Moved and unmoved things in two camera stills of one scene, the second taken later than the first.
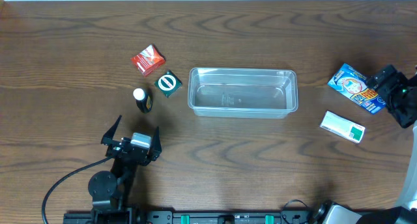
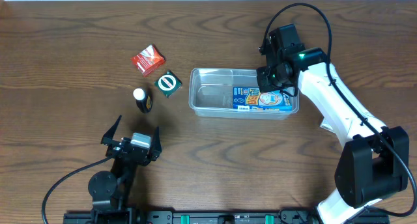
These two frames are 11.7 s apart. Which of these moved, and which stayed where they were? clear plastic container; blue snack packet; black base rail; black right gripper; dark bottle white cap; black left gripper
Moved: blue snack packet; black right gripper
Stayed: dark bottle white cap; black left gripper; black base rail; clear plastic container
